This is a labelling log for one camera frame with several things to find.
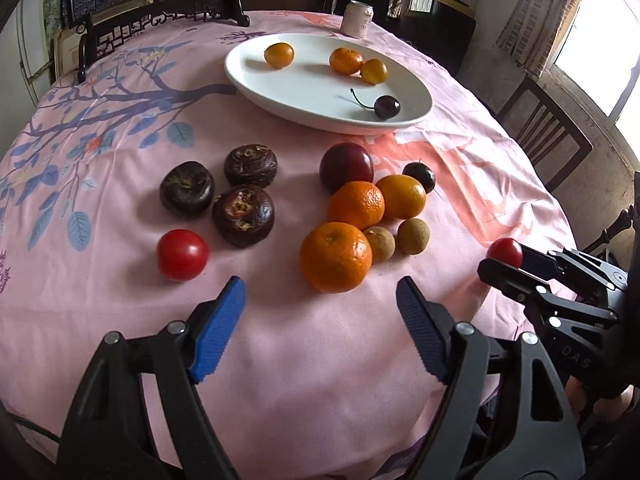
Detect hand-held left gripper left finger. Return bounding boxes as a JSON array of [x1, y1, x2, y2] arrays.
[[57, 276, 247, 480]]

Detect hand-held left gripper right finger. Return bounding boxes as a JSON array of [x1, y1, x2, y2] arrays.
[[396, 276, 586, 480]]

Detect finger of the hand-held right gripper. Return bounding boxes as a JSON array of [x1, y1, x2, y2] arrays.
[[477, 259, 618, 329], [519, 245, 629, 292]]

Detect small red cherry tomato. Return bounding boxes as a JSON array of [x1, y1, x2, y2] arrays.
[[486, 238, 524, 269]]

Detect white oval plate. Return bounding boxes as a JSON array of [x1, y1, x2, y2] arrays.
[[224, 33, 434, 136]]

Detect person's right hand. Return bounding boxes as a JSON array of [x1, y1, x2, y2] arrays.
[[566, 379, 640, 423]]

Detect pink printed tablecloth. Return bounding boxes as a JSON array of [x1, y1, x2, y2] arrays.
[[0, 10, 577, 480]]

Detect large red tomato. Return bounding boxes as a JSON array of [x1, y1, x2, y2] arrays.
[[156, 229, 210, 282]]

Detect dark wooden chair finial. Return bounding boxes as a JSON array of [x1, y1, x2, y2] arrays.
[[582, 208, 635, 257]]

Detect brown longan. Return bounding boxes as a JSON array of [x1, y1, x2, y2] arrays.
[[363, 226, 396, 264], [397, 218, 431, 256]]

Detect large orange mandarin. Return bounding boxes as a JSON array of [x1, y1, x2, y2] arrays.
[[299, 221, 373, 294]]

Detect dark brown water chestnut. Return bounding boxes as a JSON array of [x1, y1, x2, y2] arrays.
[[223, 144, 278, 188], [159, 161, 216, 220], [212, 184, 275, 249]]

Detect brown slatted wooden chair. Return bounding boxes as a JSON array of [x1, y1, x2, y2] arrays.
[[497, 76, 594, 192]]

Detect smooth orange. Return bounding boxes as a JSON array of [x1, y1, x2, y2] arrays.
[[376, 174, 427, 220]]

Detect small dark plum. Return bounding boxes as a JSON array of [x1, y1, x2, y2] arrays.
[[402, 161, 437, 195]]

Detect medium orange mandarin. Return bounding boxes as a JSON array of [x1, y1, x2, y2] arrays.
[[327, 180, 386, 231]]

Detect dark red plum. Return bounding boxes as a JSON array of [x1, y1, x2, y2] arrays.
[[319, 142, 375, 194]]

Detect dark cherry with stem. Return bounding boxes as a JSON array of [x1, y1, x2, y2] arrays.
[[350, 88, 402, 121]]

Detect window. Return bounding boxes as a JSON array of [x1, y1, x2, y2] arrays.
[[552, 0, 640, 147]]

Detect round orange kumquat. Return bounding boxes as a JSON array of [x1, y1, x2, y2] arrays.
[[360, 58, 388, 86], [264, 42, 295, 69]]

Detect brick pattern curtain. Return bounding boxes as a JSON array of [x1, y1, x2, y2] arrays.
[[495, 0, 592, 79]]

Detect small mandarin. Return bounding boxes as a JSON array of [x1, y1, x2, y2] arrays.
[[329, 47, 364, 76]]

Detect white drink can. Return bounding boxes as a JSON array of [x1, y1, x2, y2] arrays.
[[341, 0, 375, 39]]

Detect dark carved wooden chair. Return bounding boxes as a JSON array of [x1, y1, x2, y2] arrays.
[[76, 0, 251, 84]]

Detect black cable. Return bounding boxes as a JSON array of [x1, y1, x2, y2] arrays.
[[12, 417, 62, 445]]

